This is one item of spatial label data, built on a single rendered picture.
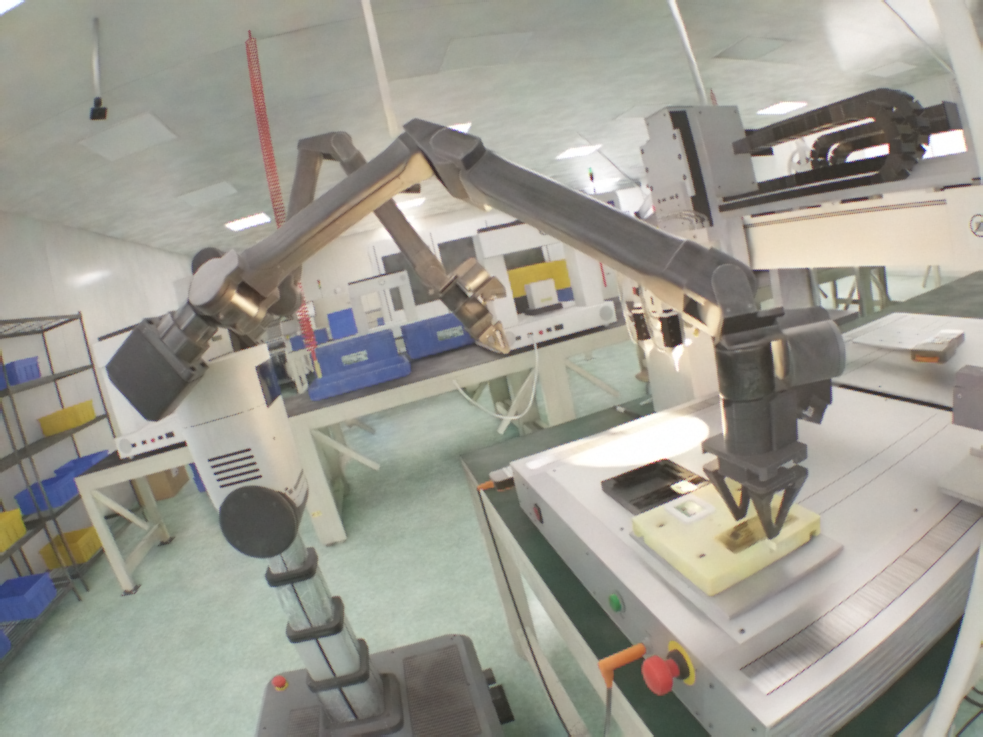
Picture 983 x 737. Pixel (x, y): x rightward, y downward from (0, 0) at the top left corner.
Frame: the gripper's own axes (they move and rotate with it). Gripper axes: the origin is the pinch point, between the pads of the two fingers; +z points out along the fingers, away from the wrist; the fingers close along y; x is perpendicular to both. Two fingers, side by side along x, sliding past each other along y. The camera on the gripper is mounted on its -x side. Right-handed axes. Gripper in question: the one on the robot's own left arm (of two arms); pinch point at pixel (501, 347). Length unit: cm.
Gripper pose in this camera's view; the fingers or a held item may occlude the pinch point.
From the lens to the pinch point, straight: 128.3
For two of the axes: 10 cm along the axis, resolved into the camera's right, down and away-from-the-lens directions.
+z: 6.7, 7.0, 2.4
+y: -2.1, -1.3, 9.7
